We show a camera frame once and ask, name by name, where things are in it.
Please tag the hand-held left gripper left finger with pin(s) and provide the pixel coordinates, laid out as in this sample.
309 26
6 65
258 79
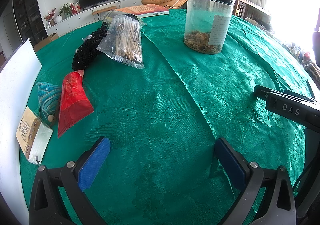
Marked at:
95 162

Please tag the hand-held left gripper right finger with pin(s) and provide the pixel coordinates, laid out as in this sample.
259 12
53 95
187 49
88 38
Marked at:
228 162

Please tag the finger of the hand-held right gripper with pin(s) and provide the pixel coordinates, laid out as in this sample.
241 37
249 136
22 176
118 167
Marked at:
261 91
300 95

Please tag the white cardboard box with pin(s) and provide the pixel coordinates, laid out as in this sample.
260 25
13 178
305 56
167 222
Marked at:
15 77

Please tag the red plastic packet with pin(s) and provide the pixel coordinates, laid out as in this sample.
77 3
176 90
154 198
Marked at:
72 100

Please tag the green patterned tablecloth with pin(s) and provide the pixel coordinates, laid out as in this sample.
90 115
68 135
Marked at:
187 105

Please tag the yellow tissue pack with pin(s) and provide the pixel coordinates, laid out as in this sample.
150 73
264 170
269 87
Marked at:
28 131

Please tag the blue striped pouch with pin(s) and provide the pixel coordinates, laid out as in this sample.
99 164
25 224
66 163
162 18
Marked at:
48 97

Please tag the wooden railed chair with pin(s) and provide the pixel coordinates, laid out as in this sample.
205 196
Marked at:
250 9

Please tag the clear jar with black lid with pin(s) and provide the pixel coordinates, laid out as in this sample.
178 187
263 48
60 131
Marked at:
207 15

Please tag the black mesh hair net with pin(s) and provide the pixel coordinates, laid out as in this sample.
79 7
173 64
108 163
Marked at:
87 47

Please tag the cotton swab bag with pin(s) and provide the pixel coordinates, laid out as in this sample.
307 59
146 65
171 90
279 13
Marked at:
125 40

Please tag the brown cardboard box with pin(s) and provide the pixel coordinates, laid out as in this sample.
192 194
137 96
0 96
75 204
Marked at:
46 41

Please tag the orange book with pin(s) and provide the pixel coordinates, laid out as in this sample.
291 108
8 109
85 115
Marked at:
145 10

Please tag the white television cabinet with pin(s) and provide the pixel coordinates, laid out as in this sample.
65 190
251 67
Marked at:
82 19

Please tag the white round vase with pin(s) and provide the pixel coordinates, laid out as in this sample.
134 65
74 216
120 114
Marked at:
58 19

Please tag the green bottle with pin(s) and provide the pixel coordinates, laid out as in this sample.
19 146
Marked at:
110 15

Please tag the wooden stool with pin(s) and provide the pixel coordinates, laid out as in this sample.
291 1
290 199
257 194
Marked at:
103 10

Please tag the red flower arrangement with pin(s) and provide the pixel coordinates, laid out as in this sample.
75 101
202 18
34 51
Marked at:
50 16

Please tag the red decorative box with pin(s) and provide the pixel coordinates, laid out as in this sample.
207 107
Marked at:
75 8

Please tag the green bushy potted plant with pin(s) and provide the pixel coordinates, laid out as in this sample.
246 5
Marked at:
65 10

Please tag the black glass display cabinet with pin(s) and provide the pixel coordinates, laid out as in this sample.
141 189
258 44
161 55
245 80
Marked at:
30 10

